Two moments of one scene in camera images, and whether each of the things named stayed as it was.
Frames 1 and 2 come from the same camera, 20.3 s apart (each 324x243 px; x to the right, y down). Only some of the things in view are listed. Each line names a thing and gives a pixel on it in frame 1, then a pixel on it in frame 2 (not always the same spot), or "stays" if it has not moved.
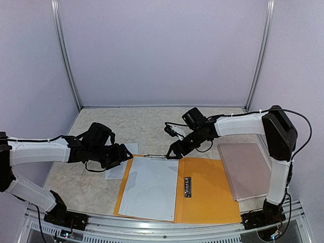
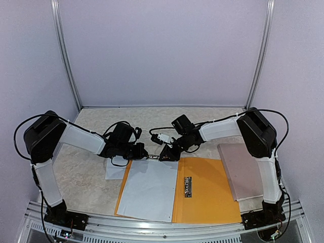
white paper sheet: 151,190 stays
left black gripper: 120,156 to 140,151
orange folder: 203,195 stays
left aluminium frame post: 62,39 stays
